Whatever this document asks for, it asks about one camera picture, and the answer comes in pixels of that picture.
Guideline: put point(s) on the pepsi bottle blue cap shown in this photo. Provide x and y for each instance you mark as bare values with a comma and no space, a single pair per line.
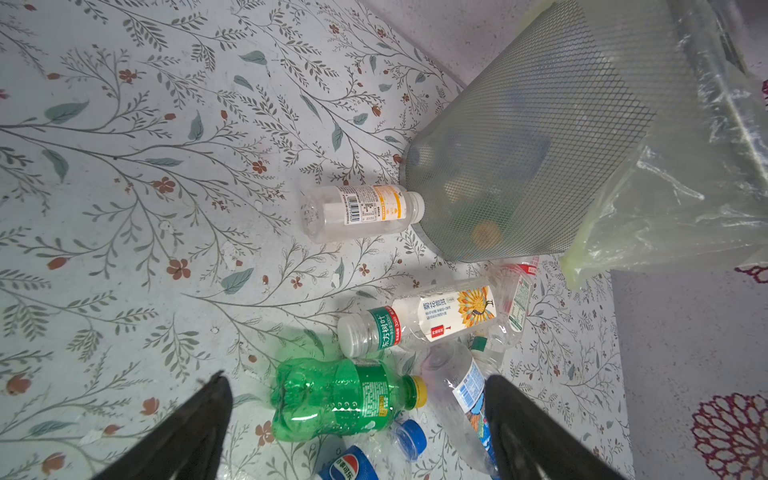
389,454

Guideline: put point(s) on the green soda bottle yellow cap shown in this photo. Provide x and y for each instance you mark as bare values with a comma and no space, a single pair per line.
341,397

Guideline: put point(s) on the translucent green bin liner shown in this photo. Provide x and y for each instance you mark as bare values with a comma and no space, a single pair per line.
693,191

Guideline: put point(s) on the grey mesh waste bin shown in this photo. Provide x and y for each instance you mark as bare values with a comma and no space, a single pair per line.
512,165

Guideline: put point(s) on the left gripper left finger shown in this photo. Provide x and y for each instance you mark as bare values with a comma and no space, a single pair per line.
187,445

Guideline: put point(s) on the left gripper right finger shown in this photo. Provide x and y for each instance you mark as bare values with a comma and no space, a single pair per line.
529,444

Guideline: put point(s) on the clear bottle blue orange label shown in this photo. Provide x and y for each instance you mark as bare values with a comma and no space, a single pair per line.
456,394

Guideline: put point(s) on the clear bottle green white label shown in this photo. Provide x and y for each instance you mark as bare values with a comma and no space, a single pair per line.
513,285

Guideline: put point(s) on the clear bottle sunflower label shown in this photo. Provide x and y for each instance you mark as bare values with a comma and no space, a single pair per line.
416,321

